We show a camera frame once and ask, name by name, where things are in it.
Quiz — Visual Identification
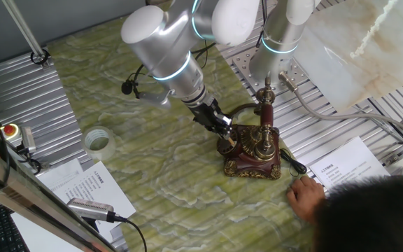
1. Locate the black device cable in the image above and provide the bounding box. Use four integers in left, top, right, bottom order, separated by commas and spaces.
112, 213, 149, 252

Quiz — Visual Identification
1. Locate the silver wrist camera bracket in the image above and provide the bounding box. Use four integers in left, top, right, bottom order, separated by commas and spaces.
137, 89, 174, 110

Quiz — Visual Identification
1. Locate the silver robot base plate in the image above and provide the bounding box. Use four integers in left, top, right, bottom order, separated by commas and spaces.
232, 47, 311, 94

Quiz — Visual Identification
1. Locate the brass maroon phone handset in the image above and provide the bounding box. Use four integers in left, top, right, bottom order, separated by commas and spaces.
253, 71, 276, 162

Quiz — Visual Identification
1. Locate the printed white paper sheet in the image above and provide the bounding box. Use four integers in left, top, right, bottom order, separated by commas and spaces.
309, 136, 391, 192
52, 160, 138, 242

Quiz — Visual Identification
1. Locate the black cable with plug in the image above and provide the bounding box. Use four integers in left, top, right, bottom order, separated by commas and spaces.
15, 143, 43, 176

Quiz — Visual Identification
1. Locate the white marble pattern sheet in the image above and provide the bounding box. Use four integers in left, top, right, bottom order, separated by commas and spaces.
294, 0, 403, 113

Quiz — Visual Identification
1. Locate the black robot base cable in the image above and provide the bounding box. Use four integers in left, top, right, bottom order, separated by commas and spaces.
256, 0, 269, 50

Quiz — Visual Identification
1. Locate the grey conduit with connector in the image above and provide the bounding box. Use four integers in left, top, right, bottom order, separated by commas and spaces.
278, 71, 403, 139

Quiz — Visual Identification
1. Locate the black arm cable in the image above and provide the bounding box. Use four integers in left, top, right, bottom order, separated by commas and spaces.
131, 41, 217, 101

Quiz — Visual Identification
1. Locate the green marble pattern mat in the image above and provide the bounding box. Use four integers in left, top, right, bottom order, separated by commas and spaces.
45, 15, 316, 252

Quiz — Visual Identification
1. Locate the grey metal pole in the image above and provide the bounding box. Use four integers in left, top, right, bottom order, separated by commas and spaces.
1, 0, 47, 60

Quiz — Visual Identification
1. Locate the black round knob device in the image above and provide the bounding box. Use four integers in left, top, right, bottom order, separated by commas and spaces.
120, 79, 135, 96

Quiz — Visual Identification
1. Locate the shiny metal bar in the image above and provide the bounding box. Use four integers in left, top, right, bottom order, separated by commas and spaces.
0, 139, 118, 252

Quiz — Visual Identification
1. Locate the silver perforated device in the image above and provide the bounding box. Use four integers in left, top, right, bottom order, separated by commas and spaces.
66, 197, 115, 224

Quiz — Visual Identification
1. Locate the thin black phone cable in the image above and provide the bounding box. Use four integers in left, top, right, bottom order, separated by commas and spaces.
279, 148, 308, 177

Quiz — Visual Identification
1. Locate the brass rotary dial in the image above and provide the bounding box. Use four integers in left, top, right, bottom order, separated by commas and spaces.
217, 134, 243, 158

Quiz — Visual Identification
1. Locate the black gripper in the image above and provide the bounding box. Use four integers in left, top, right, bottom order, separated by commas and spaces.
190, 99, 233, 141

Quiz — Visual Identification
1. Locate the red emergency stop button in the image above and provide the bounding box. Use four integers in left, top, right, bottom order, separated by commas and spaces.
0, 122, 22, 141

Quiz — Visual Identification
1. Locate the small grey box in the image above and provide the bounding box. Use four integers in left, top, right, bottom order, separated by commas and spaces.
20, 125, 37, 154

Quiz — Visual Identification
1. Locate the dark brown coiled cord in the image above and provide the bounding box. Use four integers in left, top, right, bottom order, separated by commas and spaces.
227, 102, 262, 120

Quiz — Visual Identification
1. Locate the person head dark hair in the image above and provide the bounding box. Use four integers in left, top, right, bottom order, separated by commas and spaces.
311, 174, 403, 252

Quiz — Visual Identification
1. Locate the black ring clamp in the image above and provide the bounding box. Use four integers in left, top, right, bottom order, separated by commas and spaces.
29, 48, 52, 67

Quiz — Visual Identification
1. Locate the person right hand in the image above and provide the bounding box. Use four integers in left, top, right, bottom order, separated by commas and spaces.
285, 174, 327, 225

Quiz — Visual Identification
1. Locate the clear tape roll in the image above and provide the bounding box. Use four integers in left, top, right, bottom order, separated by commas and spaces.
82, 125, 118, 162

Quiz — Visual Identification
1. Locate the maroon gold rotary phone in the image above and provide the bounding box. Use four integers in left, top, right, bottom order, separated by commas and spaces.
217, 124, 282, 181

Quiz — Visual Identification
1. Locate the white paper sheet faint print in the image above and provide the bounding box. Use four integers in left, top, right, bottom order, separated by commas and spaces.
35, 159, 84, 192

